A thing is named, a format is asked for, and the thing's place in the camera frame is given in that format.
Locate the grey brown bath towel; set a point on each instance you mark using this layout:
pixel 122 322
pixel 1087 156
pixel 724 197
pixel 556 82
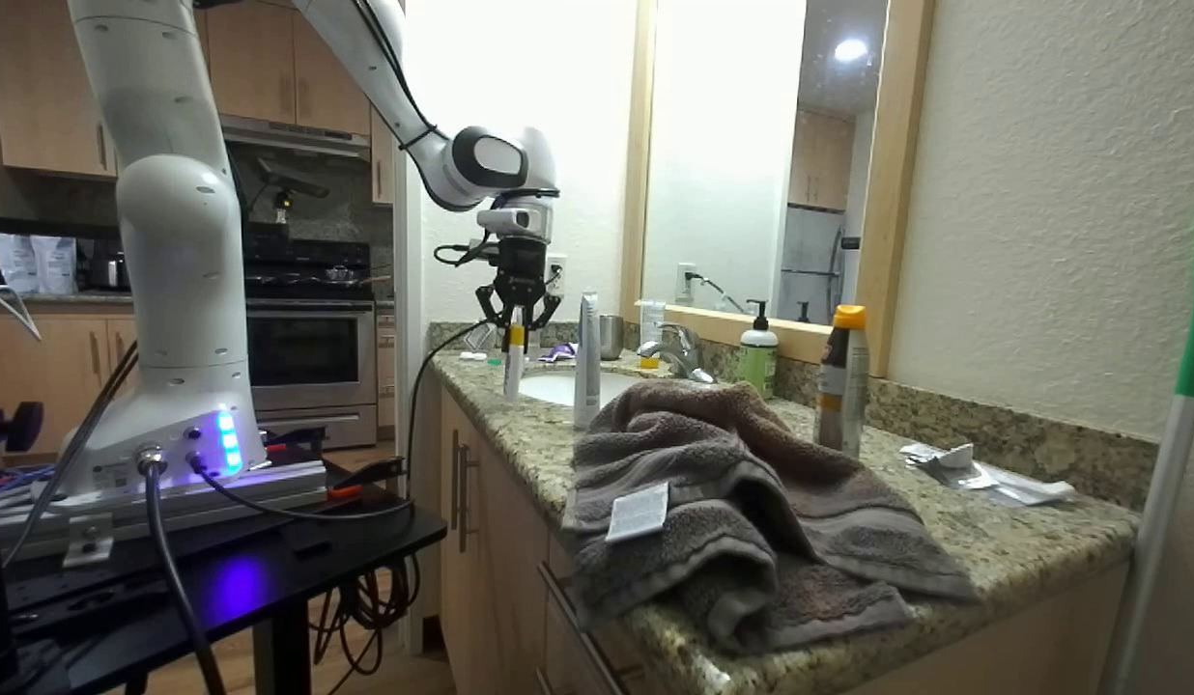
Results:
pixel 750 514

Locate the green soap pump bottle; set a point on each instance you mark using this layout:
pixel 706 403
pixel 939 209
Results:
pixel 754 364

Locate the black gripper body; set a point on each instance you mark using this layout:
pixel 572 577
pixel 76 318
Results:
pixel 520 268

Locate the white blue lotion tube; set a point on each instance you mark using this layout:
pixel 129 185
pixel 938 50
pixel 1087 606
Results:
pixel 587 372

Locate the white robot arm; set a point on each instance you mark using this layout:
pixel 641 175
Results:
pixel 173 255

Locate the black robot table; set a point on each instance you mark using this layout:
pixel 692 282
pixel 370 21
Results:
pixel 298 553

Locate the light wood vanity cabinet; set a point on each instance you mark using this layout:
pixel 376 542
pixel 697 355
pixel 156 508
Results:
pixel 493 602

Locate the wood kitchen base cabinet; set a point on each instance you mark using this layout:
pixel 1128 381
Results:
pixel 46 367

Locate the white papers on counter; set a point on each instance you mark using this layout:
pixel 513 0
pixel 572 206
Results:
pixel 36 265

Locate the wood kitchen wall cabinets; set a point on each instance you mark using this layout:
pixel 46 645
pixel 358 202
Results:
pixel 28 89

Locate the white oval sink basin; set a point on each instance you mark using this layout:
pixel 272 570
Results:
pixel 556 387

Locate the wood framed wall mirror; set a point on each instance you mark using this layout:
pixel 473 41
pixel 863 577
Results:
pixel 724 156

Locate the yellow white marker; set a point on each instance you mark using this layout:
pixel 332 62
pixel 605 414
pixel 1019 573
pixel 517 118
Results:
pixel 517 372

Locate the orange black clamp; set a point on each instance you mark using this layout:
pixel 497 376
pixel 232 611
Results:
pixel 358 496

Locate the crumpled white paper wrappers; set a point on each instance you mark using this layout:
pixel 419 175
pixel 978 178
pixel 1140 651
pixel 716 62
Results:
pixel 996 481

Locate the dark kitchen kettle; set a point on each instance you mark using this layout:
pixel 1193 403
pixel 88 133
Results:
pixel 106 273

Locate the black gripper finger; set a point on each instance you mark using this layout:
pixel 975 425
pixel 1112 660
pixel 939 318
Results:
pixel 547 310
pixel 493 306

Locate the white towel label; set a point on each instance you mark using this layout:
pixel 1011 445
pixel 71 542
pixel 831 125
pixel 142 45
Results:
pixel 640 512

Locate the chrome sink faucet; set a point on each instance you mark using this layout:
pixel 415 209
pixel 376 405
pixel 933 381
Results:
pixel 679 351

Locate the stainless wall oven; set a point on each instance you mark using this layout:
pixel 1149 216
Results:
pixel 307 359

